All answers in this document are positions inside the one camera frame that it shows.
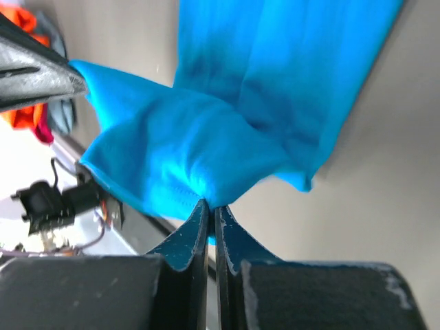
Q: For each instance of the pink folded t shirt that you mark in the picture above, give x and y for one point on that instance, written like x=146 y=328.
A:
x=43 y=132

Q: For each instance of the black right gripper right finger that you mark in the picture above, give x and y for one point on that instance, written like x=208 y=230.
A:
x=258 y=290

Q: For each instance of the grey folded t shirt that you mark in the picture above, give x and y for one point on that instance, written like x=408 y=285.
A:
x=61 y=113

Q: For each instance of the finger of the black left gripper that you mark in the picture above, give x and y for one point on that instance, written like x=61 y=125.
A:
x=17 y=45
x=26 y=84

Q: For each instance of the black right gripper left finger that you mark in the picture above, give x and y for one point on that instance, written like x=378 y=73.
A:
x=163 y=289

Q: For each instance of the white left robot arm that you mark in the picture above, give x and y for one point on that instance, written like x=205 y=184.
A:
x=47 y=207

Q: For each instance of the blue t shirt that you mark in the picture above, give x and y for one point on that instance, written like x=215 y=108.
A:
x=261 y=88

